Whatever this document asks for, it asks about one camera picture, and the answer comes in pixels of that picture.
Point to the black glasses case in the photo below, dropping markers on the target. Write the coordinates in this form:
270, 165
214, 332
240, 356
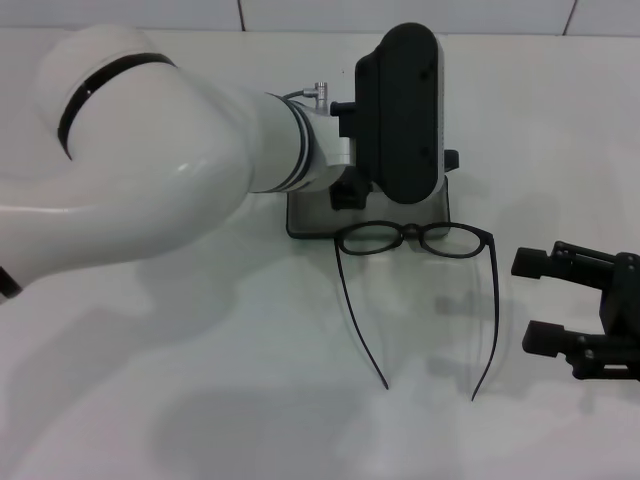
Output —
310, 215

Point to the black glasses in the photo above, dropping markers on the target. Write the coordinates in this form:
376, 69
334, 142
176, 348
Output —
411, 229

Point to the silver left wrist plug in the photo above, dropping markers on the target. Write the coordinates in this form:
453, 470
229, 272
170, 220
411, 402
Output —
321, 92

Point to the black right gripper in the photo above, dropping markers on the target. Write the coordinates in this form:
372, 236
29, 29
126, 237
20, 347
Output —
625, 300

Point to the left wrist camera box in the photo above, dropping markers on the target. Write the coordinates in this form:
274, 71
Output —
405, 110

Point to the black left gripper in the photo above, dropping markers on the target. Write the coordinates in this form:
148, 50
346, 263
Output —
350, 197

